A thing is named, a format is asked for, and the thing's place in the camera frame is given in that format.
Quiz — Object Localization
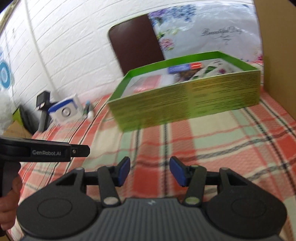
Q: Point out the white blue device box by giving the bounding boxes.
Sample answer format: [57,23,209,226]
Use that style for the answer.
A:
[48,94,84,125]

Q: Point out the blue red playing card box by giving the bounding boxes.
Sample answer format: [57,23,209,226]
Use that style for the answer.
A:
[168,62,203,74]

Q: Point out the white patterned fabric pouch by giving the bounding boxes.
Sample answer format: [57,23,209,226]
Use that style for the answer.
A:
[190,59,235,80]

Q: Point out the person's left hand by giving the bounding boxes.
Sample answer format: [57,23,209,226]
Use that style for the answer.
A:
[0,175,23,231]

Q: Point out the brown cardboard box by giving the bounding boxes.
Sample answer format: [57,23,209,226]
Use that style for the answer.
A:
[2,120,32,138]

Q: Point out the white plastic bag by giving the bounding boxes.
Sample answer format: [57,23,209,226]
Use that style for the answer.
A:
[0,91,13,135]

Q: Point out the blue cap marker pen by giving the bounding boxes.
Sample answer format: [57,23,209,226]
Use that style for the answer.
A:
[83,101,90,118]

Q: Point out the black gray handheld device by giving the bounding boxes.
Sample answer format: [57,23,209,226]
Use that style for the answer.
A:
[36,91,57,133]

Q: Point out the plaid bed sheet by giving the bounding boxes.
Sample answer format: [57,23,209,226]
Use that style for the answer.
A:
[11,90,295,240]

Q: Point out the pink tissue pack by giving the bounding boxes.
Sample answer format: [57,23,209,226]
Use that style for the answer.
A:
[129,74,167,93]

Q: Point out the green cardboard box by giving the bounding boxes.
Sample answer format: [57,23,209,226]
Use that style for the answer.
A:
[107,51,261,132]

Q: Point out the brown headboard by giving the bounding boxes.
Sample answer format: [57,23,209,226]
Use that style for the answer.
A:
[108,14,165,74]

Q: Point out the brown wooden board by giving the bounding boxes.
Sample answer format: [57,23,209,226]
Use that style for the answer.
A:
[254,0,296,118]

